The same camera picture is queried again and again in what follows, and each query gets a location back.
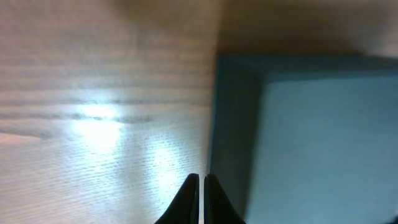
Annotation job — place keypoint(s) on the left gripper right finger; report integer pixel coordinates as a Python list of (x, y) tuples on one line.
[(217, 207)]

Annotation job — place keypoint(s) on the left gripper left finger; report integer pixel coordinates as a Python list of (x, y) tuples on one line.
[(184, 208)]

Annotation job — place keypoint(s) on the black gift box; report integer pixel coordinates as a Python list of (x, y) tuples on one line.
[(307, 139)]

